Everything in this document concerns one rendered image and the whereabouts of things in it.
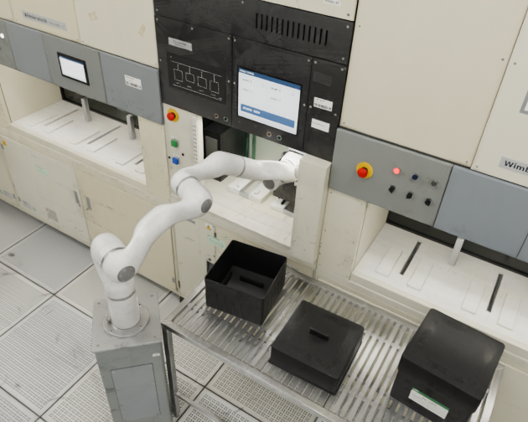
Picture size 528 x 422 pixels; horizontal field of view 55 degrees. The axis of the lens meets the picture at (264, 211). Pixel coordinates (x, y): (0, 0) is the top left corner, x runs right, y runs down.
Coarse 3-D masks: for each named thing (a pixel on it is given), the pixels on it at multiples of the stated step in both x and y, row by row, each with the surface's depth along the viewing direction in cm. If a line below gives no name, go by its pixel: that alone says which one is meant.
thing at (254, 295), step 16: (224, 256) 227; (240, 256) 236; (256, 256) 232; (272, 256) 228; (208, 272) 215; (224, 272) 234; (240, 272) 239; (256, 272) 238; (272, 272) 234; (208, 288) 215; (224, 288) 210; (240, 288) 231; (256, 288) 231; (272, 288) 214; (208, 304) 222; (224, 304) 217; (240, 304) 212; (256, 304) 208; (272, 304) 223; (256, 320) 214
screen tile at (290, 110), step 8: (272, 88) 197; (280, 88) 195; (280, 96) 197; (288, 96) 195; (296, 96) 193; (272, 104) 201; (280, 104) 199; (288, 104) 197; (296, 104) 195; (280, 112) 201; (288, 112) 199
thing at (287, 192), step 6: (294, 150) 241; (282, 156) 252; (282, 186) 251; (288, 186) 249; (294, 186) 246; (276, 192) 256; (282, 192) 253; (288, 192) 251; (294, 192) 249; (282, 198) 256; (288, 198) 254; (294, 198) 252; (282, 204) 259
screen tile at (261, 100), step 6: (246, 78) 201; (246, 84) 203; (252, 84) 201; (258, 84) 200; (258, 90) 201; (264, 90) 200; (246, 96) 206; (252, 96) 204; (258, 96) 203; (264, 96) 201; (252, 102) 206; (258, 102) 204; (264, 102) 203
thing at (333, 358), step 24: (312, 312) 209; (288, 336) 200; (312, 336) 200; (336, 336) 200; (360, 336) 202; (288, 360) 194; (312, 360) 191; (336, 360) 192; (312, 384) 194; (336, 384) 188
